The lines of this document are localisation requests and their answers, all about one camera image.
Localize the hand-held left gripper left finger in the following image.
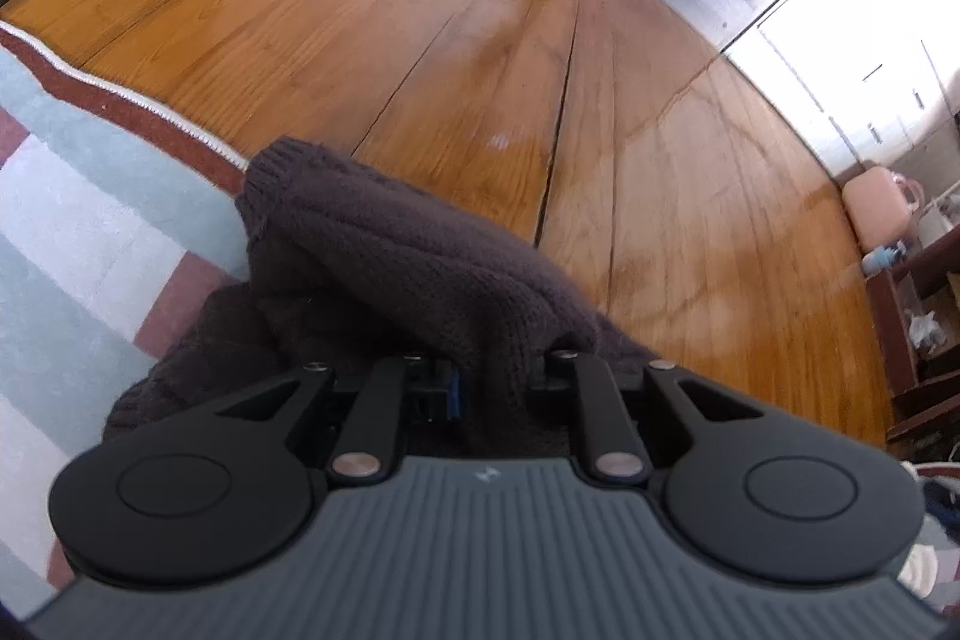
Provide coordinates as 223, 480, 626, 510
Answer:
217, 353, 463, 488

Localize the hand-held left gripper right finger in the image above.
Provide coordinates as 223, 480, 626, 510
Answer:
529, 350, 762, 486

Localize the dark brown knit sweater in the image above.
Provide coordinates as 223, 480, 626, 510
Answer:
103, 135, 662, 461

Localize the dark wooden shelf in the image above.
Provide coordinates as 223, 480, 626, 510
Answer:
865, 226, 960, 446

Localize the small blue figurine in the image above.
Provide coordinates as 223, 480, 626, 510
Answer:
861, 241, 910, 278

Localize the striped rug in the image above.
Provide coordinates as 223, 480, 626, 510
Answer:
0, 20, 253, 620

